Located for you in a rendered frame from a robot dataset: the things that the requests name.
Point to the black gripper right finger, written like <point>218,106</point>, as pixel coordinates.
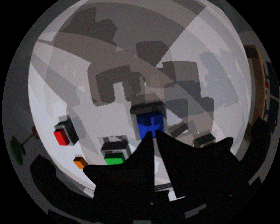
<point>181,161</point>

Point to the yellow button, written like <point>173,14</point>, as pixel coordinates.
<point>204,141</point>

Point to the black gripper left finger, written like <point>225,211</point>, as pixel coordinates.
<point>137,170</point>

